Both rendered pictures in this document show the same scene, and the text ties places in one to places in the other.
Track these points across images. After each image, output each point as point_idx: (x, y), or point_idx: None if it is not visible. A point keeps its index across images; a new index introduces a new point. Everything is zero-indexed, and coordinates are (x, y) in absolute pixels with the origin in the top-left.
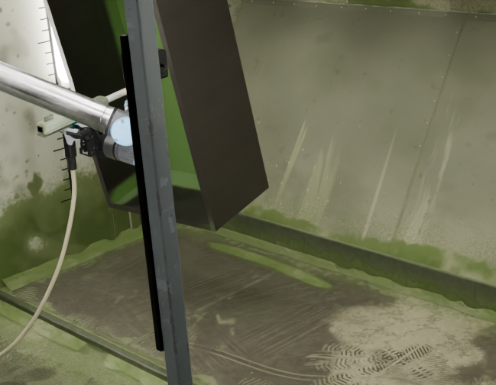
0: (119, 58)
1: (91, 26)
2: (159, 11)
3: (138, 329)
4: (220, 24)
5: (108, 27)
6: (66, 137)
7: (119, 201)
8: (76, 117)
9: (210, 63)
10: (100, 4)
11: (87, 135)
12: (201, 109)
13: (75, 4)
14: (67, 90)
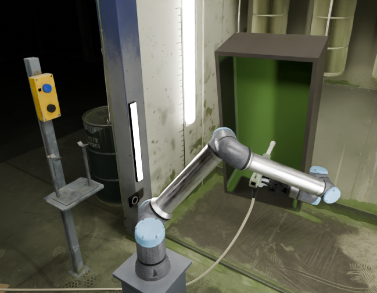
0: (234, 117)
1: (229, 103)
2: (312, 109)
3: (248, 257)
4: (318, 109)
5: (233, 102)
6: (259, 183)
7: (229, 188)
8: (304, 188)
9: (313, 130)
10: (233, 90)
11: (277, 184)
12: (308, 155)
13: (226, 93)
14: (298, 171)
